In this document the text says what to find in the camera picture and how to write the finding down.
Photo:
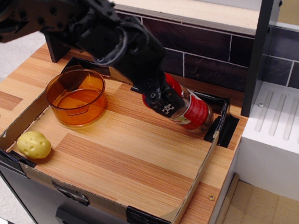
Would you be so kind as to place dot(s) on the cardboard fence with black tape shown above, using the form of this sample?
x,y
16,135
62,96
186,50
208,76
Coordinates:
x,y
130,166

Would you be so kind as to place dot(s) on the orange transparent glass bowl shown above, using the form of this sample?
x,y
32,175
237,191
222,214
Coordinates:
x,y
77,97

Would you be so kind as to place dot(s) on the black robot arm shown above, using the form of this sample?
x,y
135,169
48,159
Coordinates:
x,y
63,20

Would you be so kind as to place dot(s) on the white toy sink drainboard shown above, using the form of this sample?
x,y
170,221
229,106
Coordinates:
x,y
268,155

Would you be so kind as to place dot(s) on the dark grey vertical post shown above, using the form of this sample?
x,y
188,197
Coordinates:
x,y
253,82

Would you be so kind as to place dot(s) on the red-lidded basil spice bottle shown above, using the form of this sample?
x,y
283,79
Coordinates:
x,y
196,115

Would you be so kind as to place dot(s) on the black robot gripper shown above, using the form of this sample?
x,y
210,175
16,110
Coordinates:
x,y
132,50

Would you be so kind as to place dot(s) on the yellow toy potato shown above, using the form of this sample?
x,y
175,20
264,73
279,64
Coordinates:
x,y
34,145

